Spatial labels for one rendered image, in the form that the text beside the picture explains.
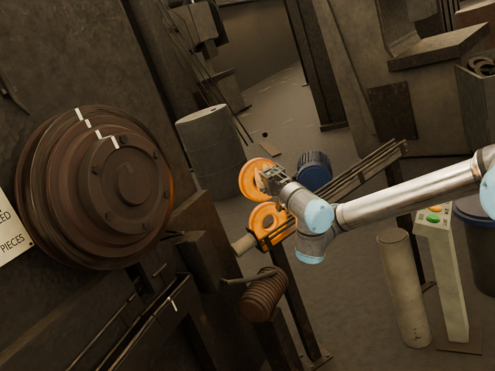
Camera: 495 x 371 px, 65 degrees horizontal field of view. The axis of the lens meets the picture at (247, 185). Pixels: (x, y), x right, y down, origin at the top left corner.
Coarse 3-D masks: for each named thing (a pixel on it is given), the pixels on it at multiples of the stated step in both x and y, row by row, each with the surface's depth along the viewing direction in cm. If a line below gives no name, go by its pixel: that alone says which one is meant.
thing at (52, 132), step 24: (72, 120) 102; (48, 144) 96; (24, 168) 96; (168, 168) 129; (24, 192) 95; (48, 216) 94; (168, 216) 127; (48, 240) 94; (96, 264) 104; (120, 264) 110
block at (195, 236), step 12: (180, 240) 141; (192, 240) 138; (204, 240) 140; (192, 252) 139; (204, 252) 139; (216, 252) 145; (192, 264) 142; (204, 264) 140; (216, 264) 144; (204, 276) 142; (216, 276) 143; (204, 288) 146; (216, 288) 143
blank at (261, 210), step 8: (256, 208) 149; (264, 208) 149; (272, 208) 150; (256, 216) 148; (264, 216) 150; (280, 216) 152; (256, 224) 149; (280, 224) 153; (256, 232) 149; (264, 232) 151; (272, 240) 153
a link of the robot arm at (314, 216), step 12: (300, 192) 115; (288, 204) 116; (300, 204) 112; (312, 204) 109; (324, 204) 109; (300, 216) 112; (312, 216) 108; (324, 216) 109; (300, 228) 114; (312, 228) 109; (324, 228) 111
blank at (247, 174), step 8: (256, 160) 136; (264, 160) 137; (248, 168) 135; (256, 168) 137; (240, 176) 136; (248, 176) 136; (240, 184) 136; (248, 184) 136; (248, 192) 137; (256, 192) 138; (256, 200) 139; (264, 200) 140
